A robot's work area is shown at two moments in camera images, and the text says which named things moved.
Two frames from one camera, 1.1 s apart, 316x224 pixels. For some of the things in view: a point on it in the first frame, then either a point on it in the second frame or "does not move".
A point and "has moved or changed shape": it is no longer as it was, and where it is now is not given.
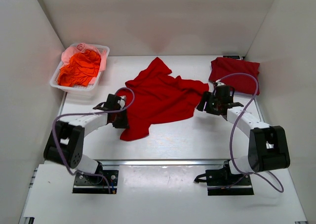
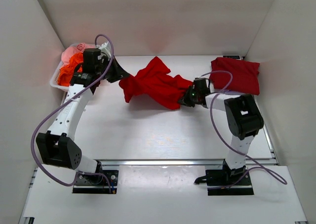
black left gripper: (121, 120) → (111, 69)
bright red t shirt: (159, 97) has moved or changed shape
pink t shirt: (81, 47) does not move
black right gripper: (207, 103) → (191, 95)
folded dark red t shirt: (223, 66) does not move
